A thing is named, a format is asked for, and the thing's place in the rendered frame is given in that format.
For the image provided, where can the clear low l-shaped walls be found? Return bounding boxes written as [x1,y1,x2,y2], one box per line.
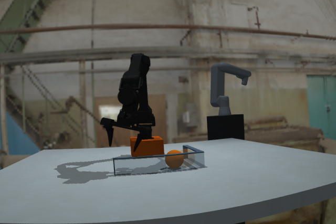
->
[114,153,205,176]

